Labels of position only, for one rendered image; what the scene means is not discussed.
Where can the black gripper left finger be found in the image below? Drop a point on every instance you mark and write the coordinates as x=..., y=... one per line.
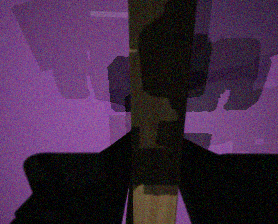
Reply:
x=108, y=171

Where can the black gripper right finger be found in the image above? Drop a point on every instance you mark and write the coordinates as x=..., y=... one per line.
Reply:
x=207, y=179

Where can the wooden board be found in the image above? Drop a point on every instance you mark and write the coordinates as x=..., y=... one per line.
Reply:
x=160, y=49

